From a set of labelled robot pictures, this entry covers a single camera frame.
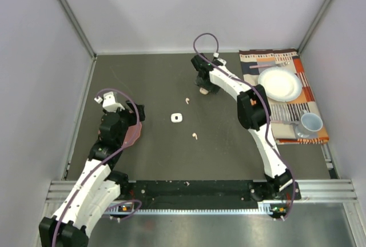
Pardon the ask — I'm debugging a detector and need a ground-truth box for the pink earbud charging case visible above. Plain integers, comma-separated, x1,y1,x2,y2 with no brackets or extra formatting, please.
200,87,209,95

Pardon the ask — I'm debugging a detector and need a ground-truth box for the white earbud charging case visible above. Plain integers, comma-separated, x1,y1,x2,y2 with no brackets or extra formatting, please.
170,113,183,124

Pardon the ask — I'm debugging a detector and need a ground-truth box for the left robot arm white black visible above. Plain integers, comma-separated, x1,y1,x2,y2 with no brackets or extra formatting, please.
39,101,145,246

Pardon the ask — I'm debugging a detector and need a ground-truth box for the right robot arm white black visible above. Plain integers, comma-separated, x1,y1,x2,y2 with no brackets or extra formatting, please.
191,53,293,200

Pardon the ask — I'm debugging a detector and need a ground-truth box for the pink polka dot plate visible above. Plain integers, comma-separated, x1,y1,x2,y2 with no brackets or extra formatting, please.
122,118,142,149

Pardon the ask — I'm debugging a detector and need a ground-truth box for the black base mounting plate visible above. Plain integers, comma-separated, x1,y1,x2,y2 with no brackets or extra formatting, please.
121,180,301,210

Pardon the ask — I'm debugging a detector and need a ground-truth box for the white paper plate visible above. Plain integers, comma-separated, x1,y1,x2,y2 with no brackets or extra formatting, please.
258,67,302,102

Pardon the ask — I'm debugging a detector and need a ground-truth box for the light blue cup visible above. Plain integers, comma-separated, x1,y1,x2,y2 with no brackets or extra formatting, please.
295,110,324,138

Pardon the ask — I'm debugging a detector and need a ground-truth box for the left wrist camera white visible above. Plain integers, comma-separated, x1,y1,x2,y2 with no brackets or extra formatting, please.
94,91,125,113

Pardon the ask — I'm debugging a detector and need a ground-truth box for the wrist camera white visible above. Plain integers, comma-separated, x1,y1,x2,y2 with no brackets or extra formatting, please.
94,91,125,113
212,53,226,66

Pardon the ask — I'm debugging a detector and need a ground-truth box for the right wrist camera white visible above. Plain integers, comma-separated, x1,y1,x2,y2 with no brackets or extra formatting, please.
212,53,226,66

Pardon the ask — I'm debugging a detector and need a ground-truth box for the pink handled fork rear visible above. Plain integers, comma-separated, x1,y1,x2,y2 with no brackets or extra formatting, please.
249,61,290,69

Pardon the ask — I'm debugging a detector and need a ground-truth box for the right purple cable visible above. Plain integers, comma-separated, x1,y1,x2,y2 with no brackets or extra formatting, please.
193,33,296,221

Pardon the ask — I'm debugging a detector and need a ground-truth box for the left aluminium corner post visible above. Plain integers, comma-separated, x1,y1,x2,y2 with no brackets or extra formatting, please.
57,0,97,59

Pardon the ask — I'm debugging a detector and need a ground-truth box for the aluminium corner post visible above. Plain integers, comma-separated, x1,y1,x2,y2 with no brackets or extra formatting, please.
297,0,334,55
57,0,97,59

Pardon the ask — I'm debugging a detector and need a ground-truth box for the right aluminium corner post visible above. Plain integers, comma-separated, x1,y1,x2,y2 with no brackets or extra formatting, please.
297,0,334,55

